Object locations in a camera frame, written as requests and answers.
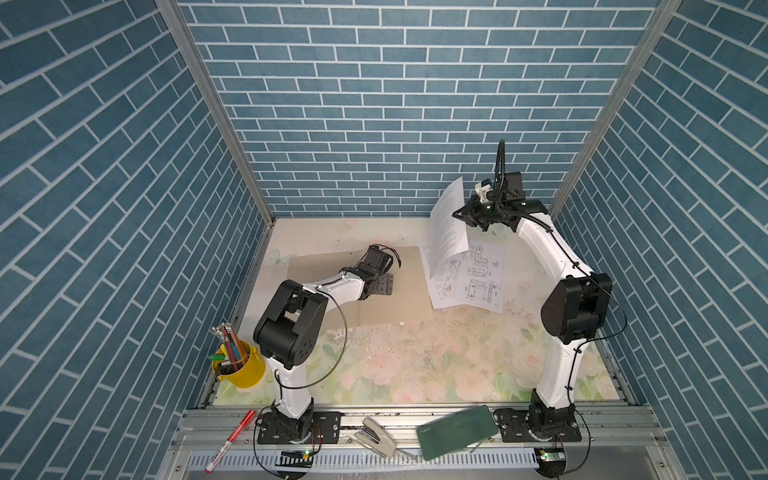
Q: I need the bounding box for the diagram printed paper sheet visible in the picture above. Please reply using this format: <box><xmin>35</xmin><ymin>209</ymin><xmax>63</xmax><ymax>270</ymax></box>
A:
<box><xmin>427</xmin><ymin>241</ymin><xmax>504</xmax><ymax>313</ymax></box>

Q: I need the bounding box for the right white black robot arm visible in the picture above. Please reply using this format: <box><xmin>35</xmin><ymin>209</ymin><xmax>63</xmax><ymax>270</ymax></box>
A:
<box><xmin>453</xmin><ymin>172</ymin><xmax>612</xmax><ymax>442</ymax></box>

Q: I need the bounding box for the text printed paper sheet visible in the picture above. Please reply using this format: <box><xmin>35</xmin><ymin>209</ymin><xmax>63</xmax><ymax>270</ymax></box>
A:
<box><xmin>426</xmin><ymin>178</ymin><xmax>468</xmax><ymax>277</ymax></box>

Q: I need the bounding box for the left controller board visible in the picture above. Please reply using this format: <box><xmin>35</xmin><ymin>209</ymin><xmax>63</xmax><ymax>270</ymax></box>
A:
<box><xmin>274</xmin><ymin>451</ymin><xmax>314</xmax><ymax>480</ymax></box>

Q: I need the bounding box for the yellow pen holder cup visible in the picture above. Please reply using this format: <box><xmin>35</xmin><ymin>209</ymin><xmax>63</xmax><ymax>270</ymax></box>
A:
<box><xmin>211</xmin><ymin>340</ymin><xmax>267</xmax><ymax>389</ymax></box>

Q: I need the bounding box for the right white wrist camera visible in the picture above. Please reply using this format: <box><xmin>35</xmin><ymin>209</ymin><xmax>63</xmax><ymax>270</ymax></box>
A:
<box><xmin>475</xmin><ymin>179</ymin><xmax>494</xmax><ymax>204</ymax></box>

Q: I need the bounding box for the grey stapler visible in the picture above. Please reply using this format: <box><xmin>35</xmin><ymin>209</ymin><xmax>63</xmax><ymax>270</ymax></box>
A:
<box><xmin>353</xmin><ymin>417</ymin><xmax>397</xmax><ymax>458</ymax></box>

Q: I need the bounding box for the right controller board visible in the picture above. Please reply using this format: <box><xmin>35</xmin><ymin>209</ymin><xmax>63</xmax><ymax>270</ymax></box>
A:
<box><xmin>533</xmin><ymin>448</ymin><xmax>567</xmax><ymax>479</ymax></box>

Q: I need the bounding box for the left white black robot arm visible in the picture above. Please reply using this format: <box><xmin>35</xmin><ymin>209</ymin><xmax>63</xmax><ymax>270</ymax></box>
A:
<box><xmin>253</xmin><ymin>244</ymin><xmax>402</xmax><ymax>443</ymax></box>

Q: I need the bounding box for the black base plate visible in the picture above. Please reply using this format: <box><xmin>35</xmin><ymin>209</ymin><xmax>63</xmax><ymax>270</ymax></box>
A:
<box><xmin>257</xmin><ymin>411</ymin><xmax>341</xmax><ymax>445</ymax></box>
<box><xmin>493</xmin><ymin>407</ymin><xmax>582</xmax><ymax>443</ymax></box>

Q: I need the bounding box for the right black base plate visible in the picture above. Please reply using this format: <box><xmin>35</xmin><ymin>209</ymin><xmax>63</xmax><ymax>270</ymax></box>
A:
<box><xmin>493</xmin><ymin>407</ymin><xmax>582</xmax><ymax>443</ymax></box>

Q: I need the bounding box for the controller board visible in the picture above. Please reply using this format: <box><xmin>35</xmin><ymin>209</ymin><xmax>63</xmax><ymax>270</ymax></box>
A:
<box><xmin>533</xmin><ymin>448</ymin><xmax>567</xmax><ymax>479</ymax></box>
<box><xmin>274</xmin><ymin>451</ymin><xmax>314</xmax><ymax>480</ymax></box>

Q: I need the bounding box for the red white marker pen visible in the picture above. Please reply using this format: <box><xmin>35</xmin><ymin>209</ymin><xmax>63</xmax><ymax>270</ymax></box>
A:
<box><xmin>204</xmin><ymin>410</ymin><xmax>256</xmax><ymax>474</ymax></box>

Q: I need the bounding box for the green notebook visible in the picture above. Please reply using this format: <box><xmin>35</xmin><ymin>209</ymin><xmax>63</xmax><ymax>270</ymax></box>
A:
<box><xmin>416</xmin><ymin>405</ymin><xmax>498</xmax><ymax>461</ymax></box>

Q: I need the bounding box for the coloured pencils bundle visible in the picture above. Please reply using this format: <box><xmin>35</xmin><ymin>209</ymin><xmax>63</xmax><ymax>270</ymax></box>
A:
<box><xmin>210</xmin><ymin>322</ymin><xmax>250</xmax><ymax>371</ymax></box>

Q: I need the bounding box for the beige cardboard file folder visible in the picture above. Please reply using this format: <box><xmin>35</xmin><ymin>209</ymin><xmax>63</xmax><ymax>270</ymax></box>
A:
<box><xmin>288</xmin><ymin>246</ymin><xmax>434</xmax><ymax>331</ymax></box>

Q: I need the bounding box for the small-text printed paper sheet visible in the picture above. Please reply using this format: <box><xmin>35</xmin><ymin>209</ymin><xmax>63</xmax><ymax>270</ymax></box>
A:
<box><xmin>419</xmin><ymin>245</ymin><xmax>432</xmax><ymax>288</ymax></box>

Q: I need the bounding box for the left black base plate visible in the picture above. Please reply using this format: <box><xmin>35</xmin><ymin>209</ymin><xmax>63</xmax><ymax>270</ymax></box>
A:
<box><xmin>257</xmin><ymin>411</ymin><xmax>341</xmax><ymax>445</ymax></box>

